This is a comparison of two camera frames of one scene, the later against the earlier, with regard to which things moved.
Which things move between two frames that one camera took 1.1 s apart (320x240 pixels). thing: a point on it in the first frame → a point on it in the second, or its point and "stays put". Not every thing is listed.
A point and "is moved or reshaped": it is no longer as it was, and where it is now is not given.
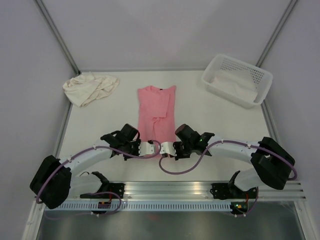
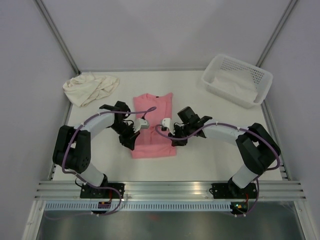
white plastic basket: (239, 82) stays put
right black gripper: (175, 144) → (182, 142)
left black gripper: (136, 143) → (129, 142)
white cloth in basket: (236, 85) stays put
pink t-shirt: (156, 114) is moved or reshaped
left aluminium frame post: (58, 35) stays put
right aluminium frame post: (276, 31) stays put
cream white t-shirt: (83, 89) stays put
